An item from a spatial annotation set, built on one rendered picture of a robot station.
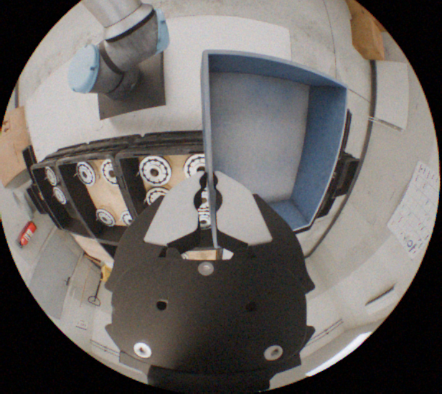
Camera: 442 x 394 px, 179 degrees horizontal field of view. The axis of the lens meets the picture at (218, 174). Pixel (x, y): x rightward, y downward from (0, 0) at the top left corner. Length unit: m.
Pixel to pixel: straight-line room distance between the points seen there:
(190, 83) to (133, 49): 0.27
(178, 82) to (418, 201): 2.95
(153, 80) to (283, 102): 0.42
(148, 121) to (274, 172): 0.48
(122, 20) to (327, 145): 0.37
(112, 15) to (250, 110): 0.29
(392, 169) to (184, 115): 2.81
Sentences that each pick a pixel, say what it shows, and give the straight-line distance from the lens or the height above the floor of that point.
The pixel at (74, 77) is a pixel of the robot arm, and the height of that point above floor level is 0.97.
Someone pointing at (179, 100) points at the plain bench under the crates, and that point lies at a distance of 0.54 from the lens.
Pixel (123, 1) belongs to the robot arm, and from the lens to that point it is 0.31.
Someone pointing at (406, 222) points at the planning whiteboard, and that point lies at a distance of 2.88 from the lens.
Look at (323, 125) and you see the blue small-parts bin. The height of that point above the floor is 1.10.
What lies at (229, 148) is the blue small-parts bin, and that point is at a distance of 0.18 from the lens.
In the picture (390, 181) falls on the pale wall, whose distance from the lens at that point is 2.84.
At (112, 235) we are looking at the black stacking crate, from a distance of 0.73.
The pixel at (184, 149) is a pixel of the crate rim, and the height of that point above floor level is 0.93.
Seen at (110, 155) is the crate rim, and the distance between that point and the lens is 0.39.
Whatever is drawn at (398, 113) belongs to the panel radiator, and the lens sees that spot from 2.71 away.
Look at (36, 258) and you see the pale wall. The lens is 3.56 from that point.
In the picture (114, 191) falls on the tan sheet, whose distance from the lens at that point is 0.60.
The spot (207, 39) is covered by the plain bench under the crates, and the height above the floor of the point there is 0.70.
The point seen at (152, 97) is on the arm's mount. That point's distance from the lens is 0.51.
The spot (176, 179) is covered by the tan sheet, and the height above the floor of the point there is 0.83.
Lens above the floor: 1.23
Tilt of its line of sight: 60 degrees down
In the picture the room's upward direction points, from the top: 165 degrees clockwise
